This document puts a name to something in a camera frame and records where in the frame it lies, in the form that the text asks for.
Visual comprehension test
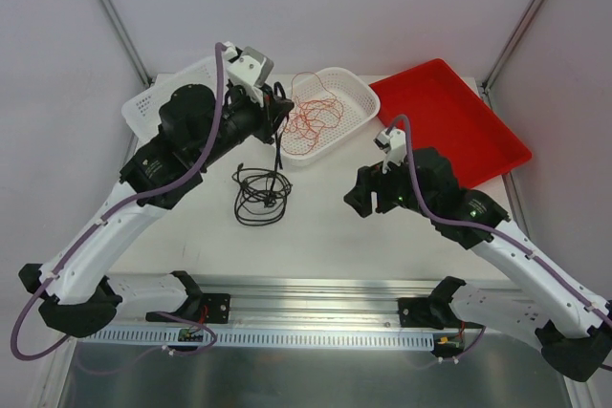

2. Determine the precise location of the black cable bundle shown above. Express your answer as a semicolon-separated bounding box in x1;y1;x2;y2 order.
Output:
231;82;294;227

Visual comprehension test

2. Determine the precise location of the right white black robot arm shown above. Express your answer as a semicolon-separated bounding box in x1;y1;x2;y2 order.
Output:
344;147;611;382

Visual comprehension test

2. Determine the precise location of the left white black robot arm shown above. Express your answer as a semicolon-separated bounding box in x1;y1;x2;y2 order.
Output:
19;82;294;337

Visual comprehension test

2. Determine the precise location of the red plastic tray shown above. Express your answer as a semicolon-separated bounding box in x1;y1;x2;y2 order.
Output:
371;58;533;188

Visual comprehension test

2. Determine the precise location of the white perforated oval basket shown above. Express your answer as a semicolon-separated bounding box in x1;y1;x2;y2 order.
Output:
280;67;381;167

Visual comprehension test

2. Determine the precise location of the translucent white rectangular basket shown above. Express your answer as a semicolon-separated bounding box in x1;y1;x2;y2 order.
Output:
121;55;216;143

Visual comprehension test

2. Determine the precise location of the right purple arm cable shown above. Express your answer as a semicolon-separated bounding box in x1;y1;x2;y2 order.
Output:
389;114;612;316

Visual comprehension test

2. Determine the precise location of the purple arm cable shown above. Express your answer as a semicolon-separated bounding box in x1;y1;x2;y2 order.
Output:
10;43;227;361
389;114;612;316

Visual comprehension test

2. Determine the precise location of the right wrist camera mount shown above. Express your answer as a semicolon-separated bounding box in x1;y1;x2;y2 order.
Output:
374;127;406;174

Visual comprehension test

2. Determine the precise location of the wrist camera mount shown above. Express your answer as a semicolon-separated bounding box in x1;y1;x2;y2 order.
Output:
374;127;406;174
221;41;274;98

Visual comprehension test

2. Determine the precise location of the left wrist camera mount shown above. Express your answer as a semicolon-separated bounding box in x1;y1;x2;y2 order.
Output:
221;41;274;98

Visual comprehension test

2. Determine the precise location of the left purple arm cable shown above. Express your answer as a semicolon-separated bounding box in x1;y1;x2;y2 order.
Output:
10;43;227;361

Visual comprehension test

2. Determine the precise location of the left aluminium frame post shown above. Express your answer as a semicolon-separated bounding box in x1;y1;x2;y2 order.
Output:
97;0;154;88

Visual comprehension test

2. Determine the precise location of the aluminium frame post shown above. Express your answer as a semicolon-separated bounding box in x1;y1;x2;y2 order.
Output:
97;0;154;88
481;0;547;97

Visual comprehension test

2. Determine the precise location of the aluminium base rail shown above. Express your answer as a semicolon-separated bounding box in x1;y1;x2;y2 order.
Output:
114;273;527;333

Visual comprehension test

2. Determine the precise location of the white slotted cable duct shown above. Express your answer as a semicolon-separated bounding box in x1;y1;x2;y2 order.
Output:
84;326;434;352

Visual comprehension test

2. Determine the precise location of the right aluminium frame post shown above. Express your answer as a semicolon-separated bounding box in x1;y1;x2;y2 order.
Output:
481;0;547;97

